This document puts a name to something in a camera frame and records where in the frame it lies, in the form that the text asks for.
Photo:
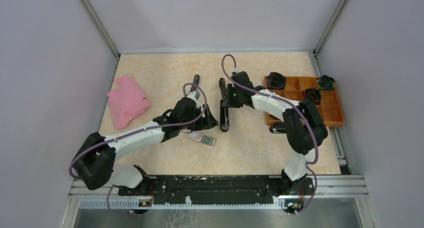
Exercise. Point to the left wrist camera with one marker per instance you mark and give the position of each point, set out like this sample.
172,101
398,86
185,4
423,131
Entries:
194,95

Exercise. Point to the dark rolled fabric top-left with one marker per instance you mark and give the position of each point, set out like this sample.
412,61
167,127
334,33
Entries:
276,81

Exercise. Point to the pink cloth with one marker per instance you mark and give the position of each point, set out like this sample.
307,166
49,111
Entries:
126,102

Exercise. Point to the orange wooden compartment tray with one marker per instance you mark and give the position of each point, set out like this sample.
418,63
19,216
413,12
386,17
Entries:
329,106

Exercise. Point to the dark rolled fabric centre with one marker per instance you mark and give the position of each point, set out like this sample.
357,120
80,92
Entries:
312,94

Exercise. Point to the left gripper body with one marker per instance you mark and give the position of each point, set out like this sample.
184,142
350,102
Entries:
195,122

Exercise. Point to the black stapler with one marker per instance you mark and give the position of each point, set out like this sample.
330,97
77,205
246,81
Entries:
224,118

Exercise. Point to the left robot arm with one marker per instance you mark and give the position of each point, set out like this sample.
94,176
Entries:
94,163

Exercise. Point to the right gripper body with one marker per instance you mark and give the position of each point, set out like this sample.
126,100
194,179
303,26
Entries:
238,93

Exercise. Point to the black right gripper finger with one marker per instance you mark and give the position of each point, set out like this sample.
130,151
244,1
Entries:
229,92
229,103

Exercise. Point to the dark rolled fabric top-right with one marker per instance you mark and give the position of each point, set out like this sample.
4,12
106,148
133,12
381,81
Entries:
326,83

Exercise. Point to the blue stapler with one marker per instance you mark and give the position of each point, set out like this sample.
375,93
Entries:
195,84

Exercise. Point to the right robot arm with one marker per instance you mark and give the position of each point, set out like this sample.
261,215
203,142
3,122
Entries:
304,128

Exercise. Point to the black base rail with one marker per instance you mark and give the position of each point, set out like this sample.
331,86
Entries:
217,190

